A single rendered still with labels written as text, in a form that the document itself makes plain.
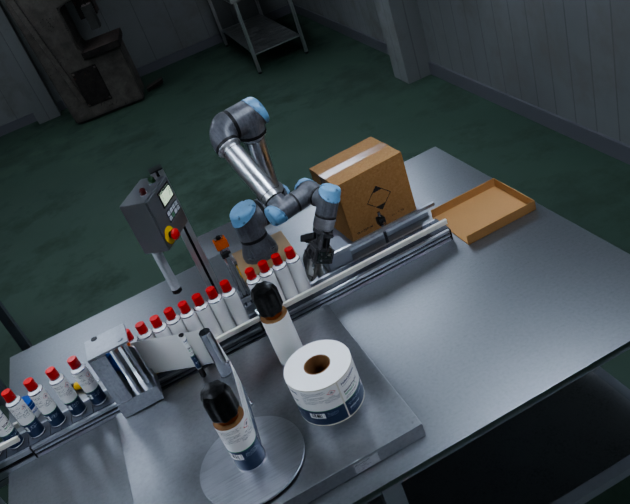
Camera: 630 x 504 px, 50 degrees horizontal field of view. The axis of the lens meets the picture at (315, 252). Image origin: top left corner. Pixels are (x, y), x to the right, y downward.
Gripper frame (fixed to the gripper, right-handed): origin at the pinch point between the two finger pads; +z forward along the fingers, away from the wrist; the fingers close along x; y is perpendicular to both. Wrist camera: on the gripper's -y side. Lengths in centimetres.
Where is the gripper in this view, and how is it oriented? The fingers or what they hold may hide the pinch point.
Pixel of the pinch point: (311, 276)
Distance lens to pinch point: 244.5
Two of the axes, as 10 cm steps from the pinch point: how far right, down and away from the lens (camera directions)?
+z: -1.8, 9.1, 3.8
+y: 3.7, 4.2, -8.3
